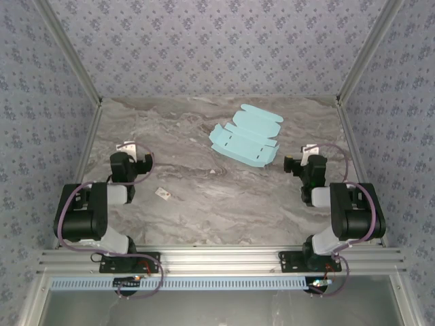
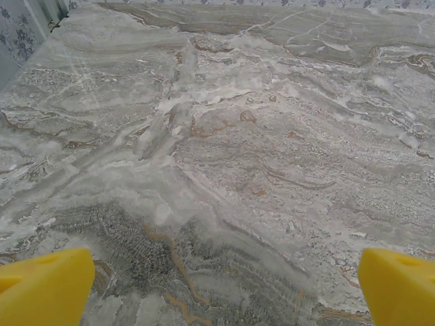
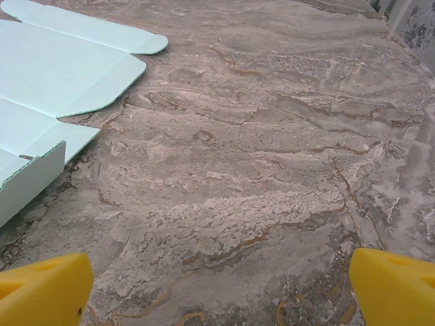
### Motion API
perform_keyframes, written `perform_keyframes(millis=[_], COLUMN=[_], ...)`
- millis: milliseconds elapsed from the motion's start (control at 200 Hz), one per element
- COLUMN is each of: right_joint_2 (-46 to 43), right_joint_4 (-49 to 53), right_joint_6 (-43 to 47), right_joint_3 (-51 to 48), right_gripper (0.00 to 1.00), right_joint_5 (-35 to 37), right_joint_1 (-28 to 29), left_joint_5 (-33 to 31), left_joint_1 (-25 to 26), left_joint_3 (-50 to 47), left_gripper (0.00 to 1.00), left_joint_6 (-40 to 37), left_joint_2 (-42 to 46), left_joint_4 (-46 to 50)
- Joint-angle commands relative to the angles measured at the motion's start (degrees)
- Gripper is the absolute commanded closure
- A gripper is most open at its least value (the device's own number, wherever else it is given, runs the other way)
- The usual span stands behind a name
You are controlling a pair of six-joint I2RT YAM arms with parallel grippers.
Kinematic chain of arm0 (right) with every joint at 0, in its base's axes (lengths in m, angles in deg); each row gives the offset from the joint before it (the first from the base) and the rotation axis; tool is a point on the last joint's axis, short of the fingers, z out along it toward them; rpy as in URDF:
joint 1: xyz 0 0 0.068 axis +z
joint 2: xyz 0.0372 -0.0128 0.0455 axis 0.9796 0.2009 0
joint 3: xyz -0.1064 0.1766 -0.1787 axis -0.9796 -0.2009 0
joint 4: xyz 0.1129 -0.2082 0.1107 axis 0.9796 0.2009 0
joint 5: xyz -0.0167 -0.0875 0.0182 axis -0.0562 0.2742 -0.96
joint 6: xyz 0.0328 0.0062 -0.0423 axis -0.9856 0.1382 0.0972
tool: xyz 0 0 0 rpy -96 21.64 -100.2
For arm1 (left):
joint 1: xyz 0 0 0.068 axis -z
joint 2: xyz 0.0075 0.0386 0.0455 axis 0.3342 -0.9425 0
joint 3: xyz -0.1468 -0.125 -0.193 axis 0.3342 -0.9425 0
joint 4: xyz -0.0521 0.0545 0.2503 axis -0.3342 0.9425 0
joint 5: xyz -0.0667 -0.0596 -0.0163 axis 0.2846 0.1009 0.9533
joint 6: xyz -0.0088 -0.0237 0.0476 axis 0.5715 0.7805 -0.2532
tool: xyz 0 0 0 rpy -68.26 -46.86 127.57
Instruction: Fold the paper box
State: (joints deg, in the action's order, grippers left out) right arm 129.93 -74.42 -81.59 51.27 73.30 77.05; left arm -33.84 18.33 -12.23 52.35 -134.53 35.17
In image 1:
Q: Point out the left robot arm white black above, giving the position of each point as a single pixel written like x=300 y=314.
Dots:
x=81 y=220

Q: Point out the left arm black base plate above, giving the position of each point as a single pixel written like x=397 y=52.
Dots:
x=149 y=263

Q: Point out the aluminium corner post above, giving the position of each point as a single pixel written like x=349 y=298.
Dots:
x=368 y=51
x=71 y=54

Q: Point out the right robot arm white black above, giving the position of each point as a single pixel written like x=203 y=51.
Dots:
x=357 y=217

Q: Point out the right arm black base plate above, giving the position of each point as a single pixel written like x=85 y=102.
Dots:
x=289 y=263

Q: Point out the aluminium table back rail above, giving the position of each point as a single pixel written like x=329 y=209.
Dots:
x=217 y=98

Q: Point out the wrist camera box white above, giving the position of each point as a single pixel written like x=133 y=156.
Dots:
x=310 y=149
x=126 y=147

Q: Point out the small circuit board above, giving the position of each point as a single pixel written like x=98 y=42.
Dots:
x=319 y=283
x=127 y=282

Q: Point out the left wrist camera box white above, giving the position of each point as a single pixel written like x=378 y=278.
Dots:
x=126 y=147

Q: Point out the grey metal lower panel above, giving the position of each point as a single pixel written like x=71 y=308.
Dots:
x=217 y=307

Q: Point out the aluminium mounting rail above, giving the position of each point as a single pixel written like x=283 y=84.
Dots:
x=217 y=259

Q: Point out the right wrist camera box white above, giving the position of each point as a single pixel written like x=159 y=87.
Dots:
x=310 y=149

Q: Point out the small white card red mark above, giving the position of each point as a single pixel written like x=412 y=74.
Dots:
x=163 y=193

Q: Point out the aluminium table side rail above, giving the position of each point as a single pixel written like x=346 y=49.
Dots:
x=357 y=153
x=86 y=153

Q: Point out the light blue paper box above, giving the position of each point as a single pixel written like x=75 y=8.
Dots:
x=244 y=142

